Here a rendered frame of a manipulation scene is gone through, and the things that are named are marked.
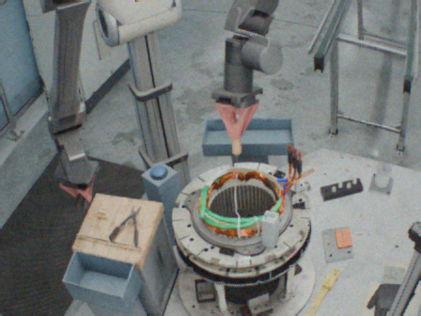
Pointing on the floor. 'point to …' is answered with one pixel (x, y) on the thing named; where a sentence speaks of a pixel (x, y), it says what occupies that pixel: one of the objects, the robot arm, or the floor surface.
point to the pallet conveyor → (328, 47)
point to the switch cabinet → (105, 56)
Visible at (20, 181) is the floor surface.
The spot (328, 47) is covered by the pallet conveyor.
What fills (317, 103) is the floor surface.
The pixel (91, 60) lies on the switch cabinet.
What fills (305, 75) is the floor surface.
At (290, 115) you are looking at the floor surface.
